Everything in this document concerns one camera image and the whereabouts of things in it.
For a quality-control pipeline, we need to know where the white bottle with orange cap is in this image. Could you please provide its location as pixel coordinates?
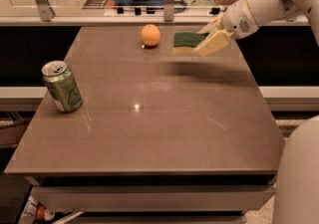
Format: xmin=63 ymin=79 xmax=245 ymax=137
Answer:
xmin=18 ymin=196 xmax=55 ymax=224

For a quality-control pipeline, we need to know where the green and yellow sponge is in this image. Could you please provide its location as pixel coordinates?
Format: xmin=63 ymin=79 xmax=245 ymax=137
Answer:
xmin=172 ymin=32 xmax=207 ymax=55

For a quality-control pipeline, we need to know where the grey table drawer base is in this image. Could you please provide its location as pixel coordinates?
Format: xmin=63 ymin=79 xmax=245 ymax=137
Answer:
xmin=31 ymin=184 xmax=275 ymax=224

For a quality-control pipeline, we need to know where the green soda can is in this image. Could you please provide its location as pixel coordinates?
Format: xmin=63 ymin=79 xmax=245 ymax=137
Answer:
xmin=41 ymin=61 xmax=82 ymax=112

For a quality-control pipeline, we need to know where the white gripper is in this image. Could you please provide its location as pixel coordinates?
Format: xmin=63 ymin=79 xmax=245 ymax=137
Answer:
xmin=193 ymin=0 xmax=259 ymax=56

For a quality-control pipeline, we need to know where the orange fruit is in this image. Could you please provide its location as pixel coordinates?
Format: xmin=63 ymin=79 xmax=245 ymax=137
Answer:
xmin=141 ymin=24 xmax=160 ymax=47

